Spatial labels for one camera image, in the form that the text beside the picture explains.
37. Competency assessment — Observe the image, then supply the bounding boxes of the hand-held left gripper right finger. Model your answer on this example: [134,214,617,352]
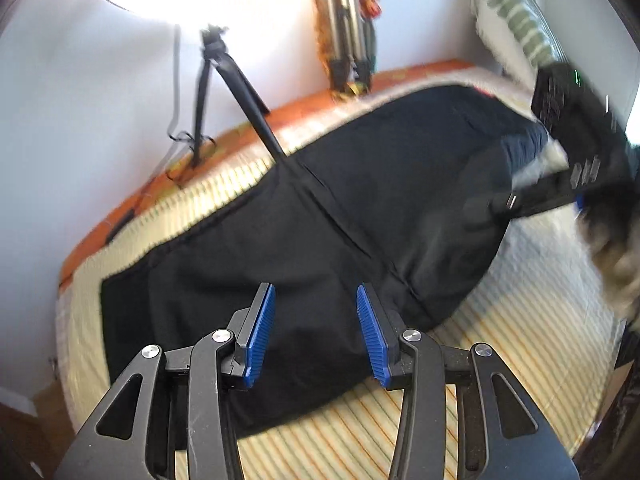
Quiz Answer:
[356,284,581,480]

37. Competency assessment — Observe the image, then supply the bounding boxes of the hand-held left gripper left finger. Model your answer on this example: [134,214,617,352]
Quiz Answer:
[55,282,277,480]

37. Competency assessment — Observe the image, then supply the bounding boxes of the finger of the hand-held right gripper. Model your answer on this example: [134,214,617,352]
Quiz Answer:
[462,157,617,231]

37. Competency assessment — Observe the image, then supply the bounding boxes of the black pants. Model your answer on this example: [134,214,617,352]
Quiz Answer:
[100,84,556,451]

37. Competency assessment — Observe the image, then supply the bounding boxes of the person's right forearm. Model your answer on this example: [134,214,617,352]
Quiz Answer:
[575,195,640,321]

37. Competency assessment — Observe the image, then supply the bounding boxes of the green striped white pillow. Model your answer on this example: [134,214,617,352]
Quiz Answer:
[469,0,557,72]

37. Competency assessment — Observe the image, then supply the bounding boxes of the yellow striped bed sheet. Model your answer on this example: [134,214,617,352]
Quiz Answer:
[54,150,626,480]

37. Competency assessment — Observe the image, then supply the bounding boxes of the folded metal tripod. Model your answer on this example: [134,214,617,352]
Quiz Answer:
[307,0,385,98]

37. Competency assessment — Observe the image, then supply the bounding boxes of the small black tripod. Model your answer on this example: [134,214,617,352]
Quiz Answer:
[191,24,292,168]

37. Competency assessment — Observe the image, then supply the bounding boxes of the folded silver tripod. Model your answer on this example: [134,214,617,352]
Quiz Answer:
[320,0,377,92]

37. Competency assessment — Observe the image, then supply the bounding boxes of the black ring light cable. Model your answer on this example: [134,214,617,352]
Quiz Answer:
[105,25,218,243]

